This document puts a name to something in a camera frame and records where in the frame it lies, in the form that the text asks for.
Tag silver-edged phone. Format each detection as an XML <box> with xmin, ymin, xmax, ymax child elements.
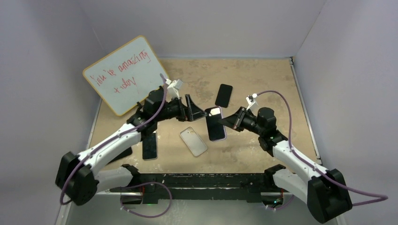
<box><xmin>142</xmin><ymin>132</ymin><xmax>158</xmax><ymax>160</ymax></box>

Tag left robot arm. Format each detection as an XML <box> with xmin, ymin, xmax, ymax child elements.
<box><xmin>55</xmin><ymin>87</ymin><xmax>207</xmax><ymax>205</ymax></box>

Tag yellow-framed whiteboard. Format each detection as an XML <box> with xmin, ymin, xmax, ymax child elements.
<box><xmin>83</xmin><ymin>36</ymin><xmax>168</xmax><ymax>116</ymax></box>

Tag purple-edged phone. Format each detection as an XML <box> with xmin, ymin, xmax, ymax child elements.
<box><xmin>205</xmin><ymin>106</ymin><xmax>227</xmax><ymax>142</ymax></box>

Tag black phone case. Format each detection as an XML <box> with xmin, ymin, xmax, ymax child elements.
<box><xmin>109</xmin><ymin>147</ymin><xmax>132</xmax><ymax>164</ymax></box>

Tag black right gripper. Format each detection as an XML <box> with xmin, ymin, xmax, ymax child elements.
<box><xmin>219</xmin><ymin>106</ymin><xmax>264</xmax><ymax>136</ymax></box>

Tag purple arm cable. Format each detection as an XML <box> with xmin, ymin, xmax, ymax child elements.
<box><xmin>248</xmin><ymin>90</ymin><xmax>389</xmax><ymax>212</ymax></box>
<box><xmin>60</xmin><ymin>73</ymin><xmax>173</xmax><ymax>218</ymax></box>

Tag black phone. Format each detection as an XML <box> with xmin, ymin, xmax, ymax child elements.
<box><xmin>215</xmin><ymin>84</ymin><xmax>233</xmax><ymax>108</ymax></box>

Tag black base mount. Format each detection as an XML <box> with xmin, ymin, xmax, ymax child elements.
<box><xmin>110</xmin><ymin>164</ymin><xmax>285</xmax><ymax>204</ymax></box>

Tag beige phone case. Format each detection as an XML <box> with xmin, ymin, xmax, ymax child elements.
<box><xmin>179</xmin><ymin>127</ymin><xmax>208</xmax><ymax>157</ymax></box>

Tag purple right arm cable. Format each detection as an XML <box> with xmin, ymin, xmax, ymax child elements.
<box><xmin>248</xmin><ymin>90</ymin><xmax>389</xmax><ymax>212</ymax></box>

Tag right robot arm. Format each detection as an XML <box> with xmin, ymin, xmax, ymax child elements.
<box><xmin>219</xmin><ymin>107</ymin><xmax>353</xmax><ymax>224</ymax></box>

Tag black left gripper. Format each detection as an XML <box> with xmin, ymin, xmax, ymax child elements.
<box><xmin>155</xmin><ymin>95</ymin><xmax>206</xmax><ymax>123</ymax></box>

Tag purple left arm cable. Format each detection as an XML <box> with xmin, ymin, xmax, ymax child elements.
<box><xmin>60</xmin><ymin>73</ymin><xmax>173</xmax><ymax>218</ymax></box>

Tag aluminium rail frame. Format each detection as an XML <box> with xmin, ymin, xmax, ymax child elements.
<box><xmin>55</xmin><ymin>186</ymin><xmax>347</xmax><ymax>225</ymax></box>

